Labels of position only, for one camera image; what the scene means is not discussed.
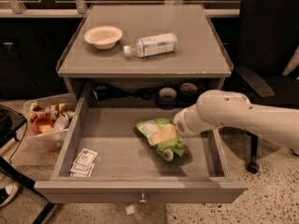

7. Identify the black tape roll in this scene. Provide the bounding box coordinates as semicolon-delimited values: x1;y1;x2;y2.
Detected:
155;87;179;110
179;82;198;103

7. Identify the open grey top drawer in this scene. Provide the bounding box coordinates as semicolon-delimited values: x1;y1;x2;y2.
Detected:
36;84;247;203

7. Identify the black cable bundle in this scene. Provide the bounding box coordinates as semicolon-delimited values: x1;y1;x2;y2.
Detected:
92;83;158;102

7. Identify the black tape roll back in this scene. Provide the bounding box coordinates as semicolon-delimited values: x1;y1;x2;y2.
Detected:
179;82;198;103

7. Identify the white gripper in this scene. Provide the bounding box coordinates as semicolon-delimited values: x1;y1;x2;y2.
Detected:
149;105;202;146

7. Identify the white tag under drawer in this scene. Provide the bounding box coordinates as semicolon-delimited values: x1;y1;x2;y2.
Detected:
126;205;135;215

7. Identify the silver drawer knob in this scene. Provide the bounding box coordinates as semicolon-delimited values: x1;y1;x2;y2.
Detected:
138;193;148;204

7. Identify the black tape roll front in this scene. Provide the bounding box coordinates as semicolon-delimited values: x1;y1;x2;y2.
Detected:
155;87;179;110

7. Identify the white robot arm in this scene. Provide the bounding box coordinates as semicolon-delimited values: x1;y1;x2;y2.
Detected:
149;90;299;151

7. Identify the black office chair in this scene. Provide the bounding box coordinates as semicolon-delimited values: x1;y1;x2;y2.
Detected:
218;0;299;175

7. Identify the black table at left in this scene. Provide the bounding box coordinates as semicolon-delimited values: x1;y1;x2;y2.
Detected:
0;105;57;224

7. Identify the green rice chip bag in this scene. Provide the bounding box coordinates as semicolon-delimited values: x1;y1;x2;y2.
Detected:
135;118;186;161

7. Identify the orange bowl in bin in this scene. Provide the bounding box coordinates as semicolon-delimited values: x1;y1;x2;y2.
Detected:
32;116;54;134

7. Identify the grey cabinet with counter top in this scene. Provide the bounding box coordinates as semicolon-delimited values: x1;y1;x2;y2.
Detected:
58;5;233;97

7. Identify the white paper packets stack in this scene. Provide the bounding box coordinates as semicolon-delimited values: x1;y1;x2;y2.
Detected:
70;148;98;177

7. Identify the black and white shoe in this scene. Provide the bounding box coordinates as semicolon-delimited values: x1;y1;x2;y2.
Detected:
0;183;19;207

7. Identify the clear plastic water bottle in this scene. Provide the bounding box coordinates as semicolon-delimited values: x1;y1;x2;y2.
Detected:
123;33;178;58

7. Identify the clear plastic storage bin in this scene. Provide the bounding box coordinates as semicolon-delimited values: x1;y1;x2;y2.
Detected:
22;93;77;152

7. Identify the white bowl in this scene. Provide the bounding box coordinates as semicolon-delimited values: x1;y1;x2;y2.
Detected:
84;26;122;49

